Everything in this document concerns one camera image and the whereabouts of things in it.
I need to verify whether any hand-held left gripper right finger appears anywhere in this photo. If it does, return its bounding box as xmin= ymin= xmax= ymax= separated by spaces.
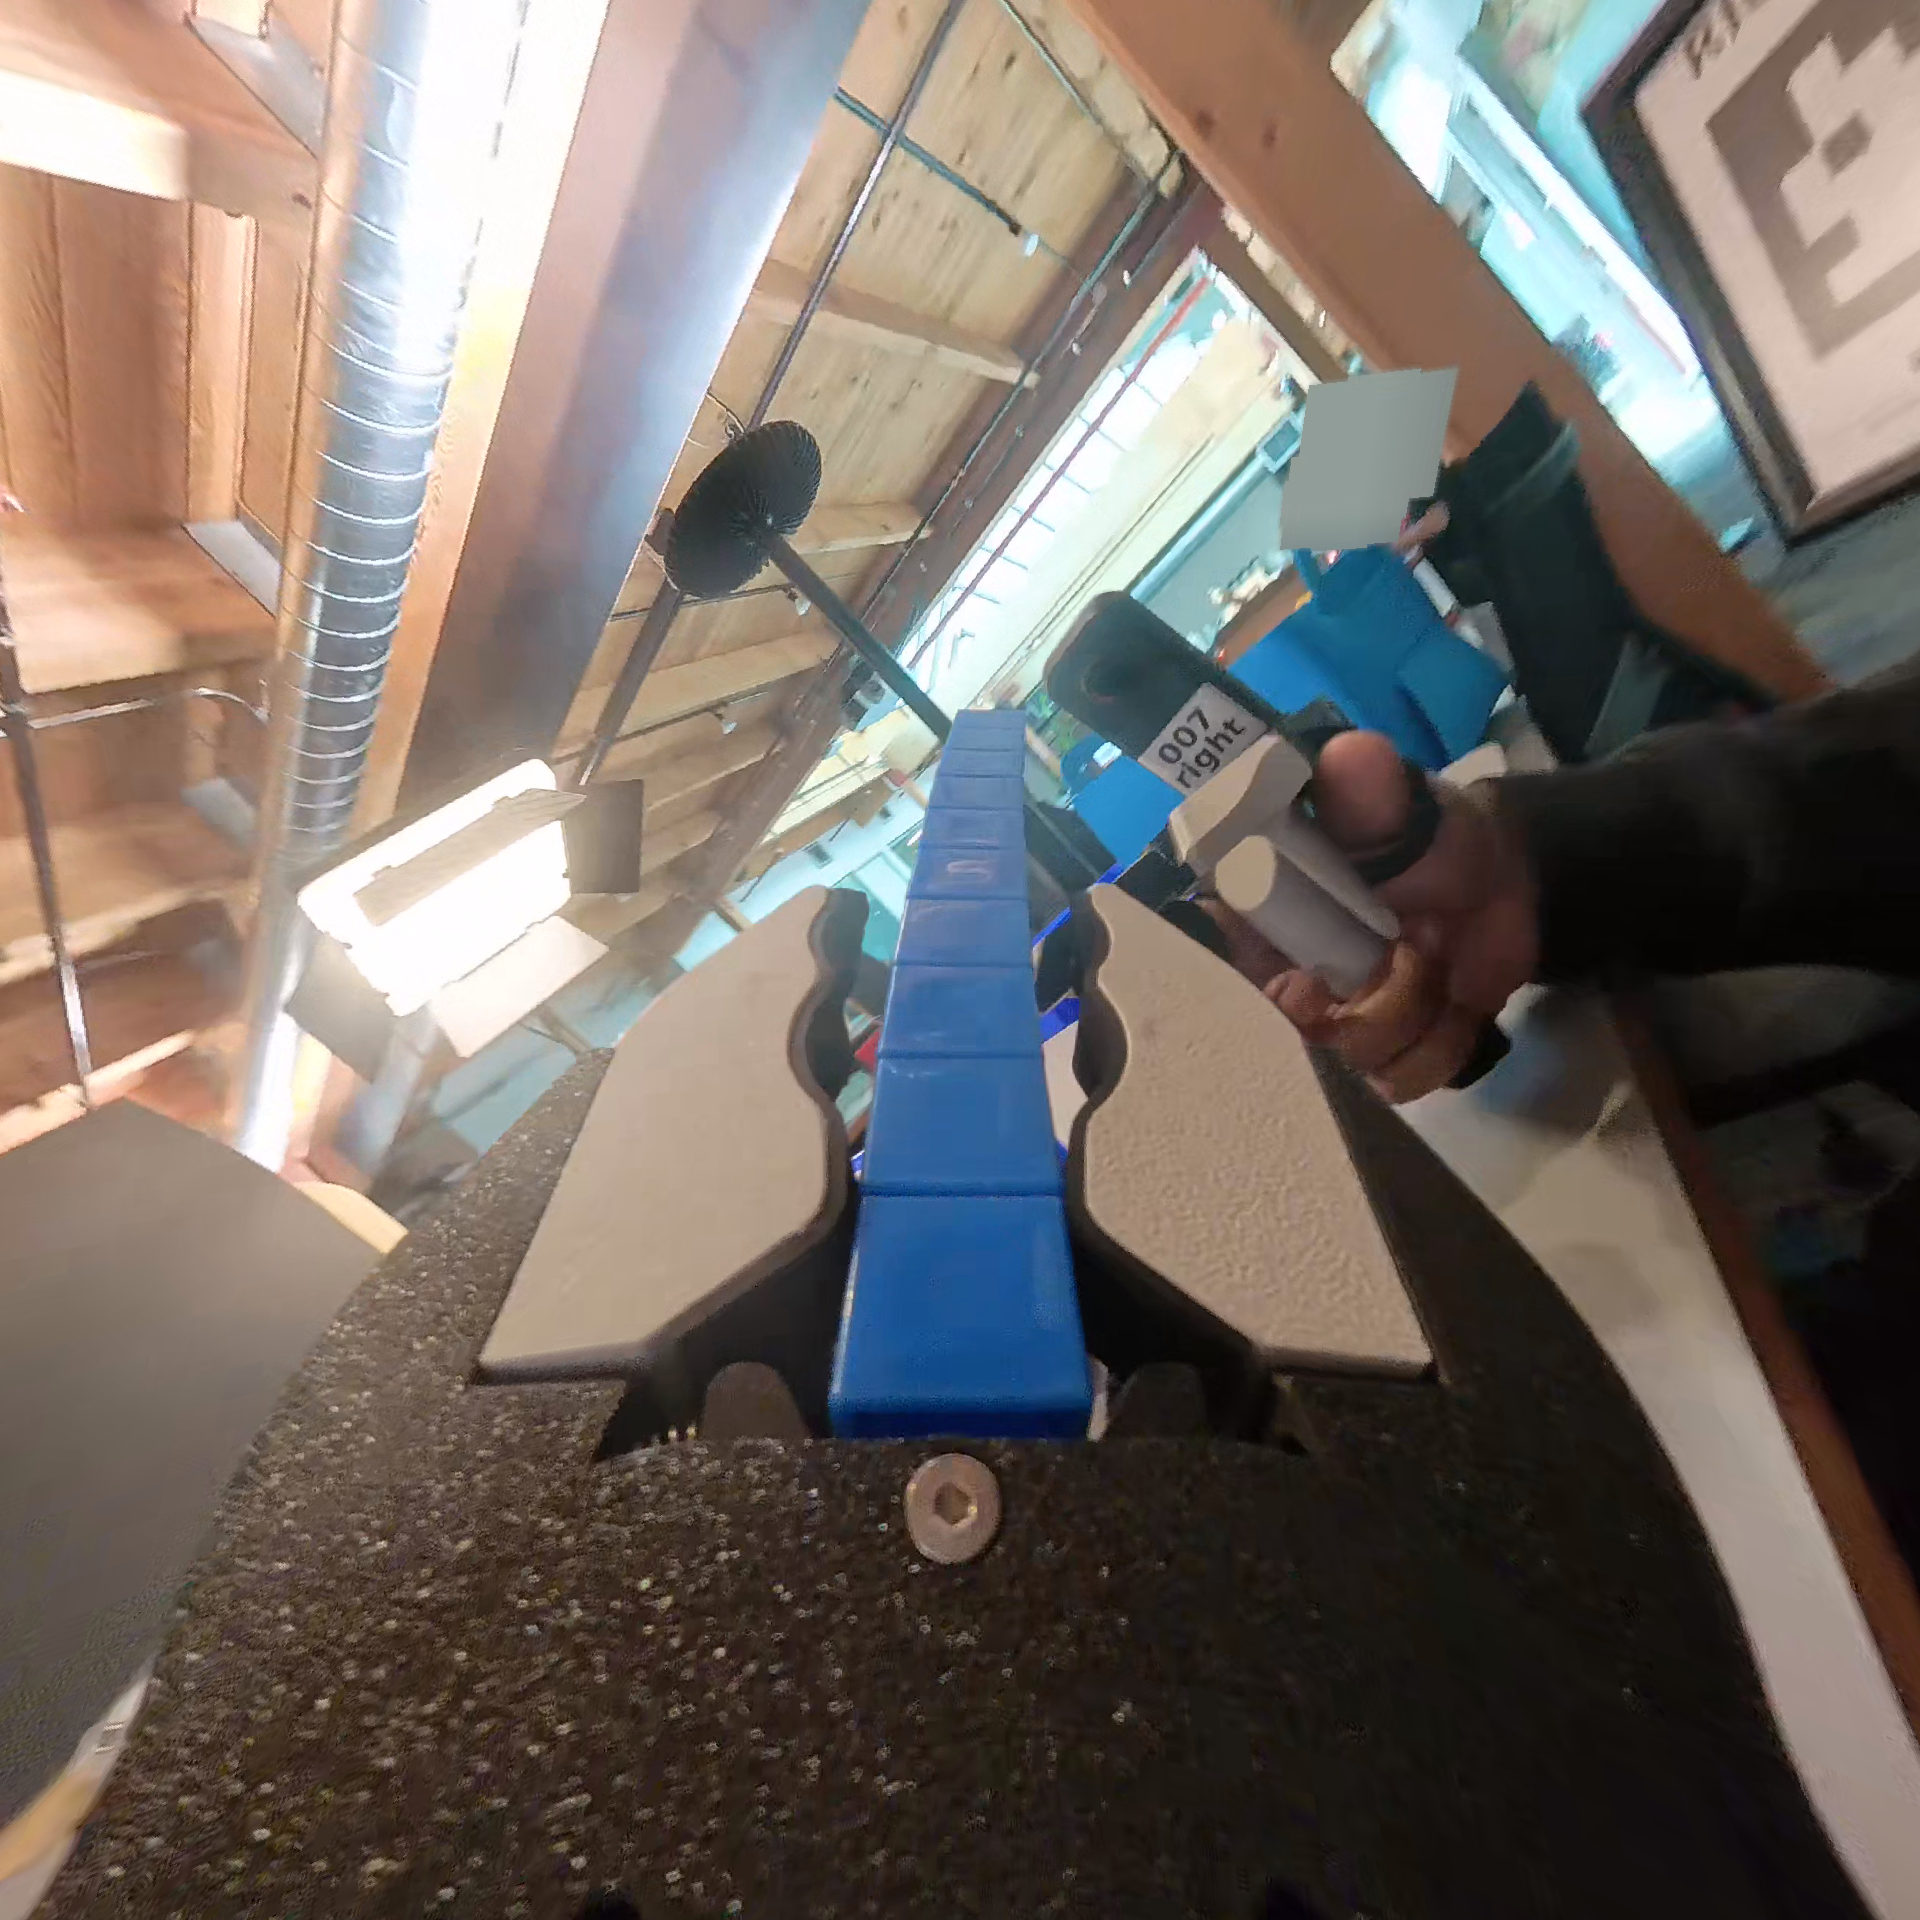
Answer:
xmin=1064 ymin=883 xmax=1435 ymax=1381

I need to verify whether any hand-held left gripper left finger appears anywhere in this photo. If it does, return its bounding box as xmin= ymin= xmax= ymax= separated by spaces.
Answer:
xmin=477 ymin=883 xmax=869 ymax=1381

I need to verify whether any blue segmented rod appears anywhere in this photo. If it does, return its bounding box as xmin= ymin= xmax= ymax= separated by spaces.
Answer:
xmin=830 ymin=707 xmax=1099 ymax=1440

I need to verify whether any person's right forearm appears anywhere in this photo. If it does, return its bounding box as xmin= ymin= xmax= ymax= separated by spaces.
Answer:
xmin=1492 ymin=680 xmax=1920 ymax=1034

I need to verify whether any person's right hand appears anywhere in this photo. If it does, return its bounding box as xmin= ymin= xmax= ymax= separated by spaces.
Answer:
xmin=1258 ymin=730 xmax=1549 ymax=1103

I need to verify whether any blue plastic bin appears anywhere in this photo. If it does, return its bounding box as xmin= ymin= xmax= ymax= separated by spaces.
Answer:
xmin=1230 ymin=545 xmax=1506 ymax=766

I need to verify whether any studio light panel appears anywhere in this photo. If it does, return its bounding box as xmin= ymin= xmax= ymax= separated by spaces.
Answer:
xmin=297 ymin=756 xmax=644 ymax=1053

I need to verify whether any black round disc on pole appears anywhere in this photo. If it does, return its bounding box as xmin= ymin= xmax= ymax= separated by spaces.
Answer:
xmin=660 ymin=423 xmax=961 ymax=746

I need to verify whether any framed black white marker board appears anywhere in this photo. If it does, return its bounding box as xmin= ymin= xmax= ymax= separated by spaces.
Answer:
xmin=1583 ymin=0 xmax=1920 ymax=541

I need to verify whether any silver ventilation duct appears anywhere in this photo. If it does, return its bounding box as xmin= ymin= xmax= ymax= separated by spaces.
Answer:
xmin=224 ymin=0 xmax=513 ymax=1171

